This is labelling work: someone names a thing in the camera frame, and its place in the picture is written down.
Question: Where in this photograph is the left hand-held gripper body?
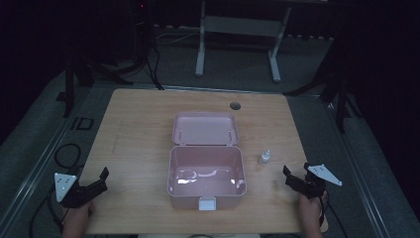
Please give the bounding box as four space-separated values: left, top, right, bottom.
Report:
53 172 104 209

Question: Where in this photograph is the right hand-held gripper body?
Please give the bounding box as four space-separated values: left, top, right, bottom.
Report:
292 162 344 200

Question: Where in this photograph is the person's left hand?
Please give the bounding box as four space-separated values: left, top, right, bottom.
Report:
61 199 96 229

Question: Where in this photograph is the person's right hand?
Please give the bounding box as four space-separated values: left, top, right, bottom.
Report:
297 190 329 230

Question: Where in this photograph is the small white dropper bottle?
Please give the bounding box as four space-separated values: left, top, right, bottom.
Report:
258 149 271 168

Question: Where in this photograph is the pink plastic box with lid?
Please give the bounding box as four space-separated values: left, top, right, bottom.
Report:
166 111 248 212

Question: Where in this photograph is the black tripod stand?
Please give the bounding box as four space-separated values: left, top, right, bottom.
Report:
54 46 135 119
282 33 365 135

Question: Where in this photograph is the dark equipment pole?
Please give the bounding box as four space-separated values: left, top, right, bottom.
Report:
130 0 154 68

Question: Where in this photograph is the white metal stand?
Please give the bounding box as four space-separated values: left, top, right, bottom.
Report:
194 0 293 84

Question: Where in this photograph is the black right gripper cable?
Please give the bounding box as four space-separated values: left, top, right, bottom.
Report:
317 192 349 238

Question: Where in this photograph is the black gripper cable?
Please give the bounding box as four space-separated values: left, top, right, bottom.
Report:
317 192 349 238
28 186 65 238

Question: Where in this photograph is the black looped cable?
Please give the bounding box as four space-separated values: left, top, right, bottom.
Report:
53 143 82 171

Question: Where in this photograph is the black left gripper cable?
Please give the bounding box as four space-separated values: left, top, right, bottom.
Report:
28 186 65 238

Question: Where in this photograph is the metal floor rail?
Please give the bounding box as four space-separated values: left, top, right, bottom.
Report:
319 94 396 238
94 82 322 99
0 86 97 232

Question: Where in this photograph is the black floor cable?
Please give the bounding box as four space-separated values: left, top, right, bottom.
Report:
144 31 202 91

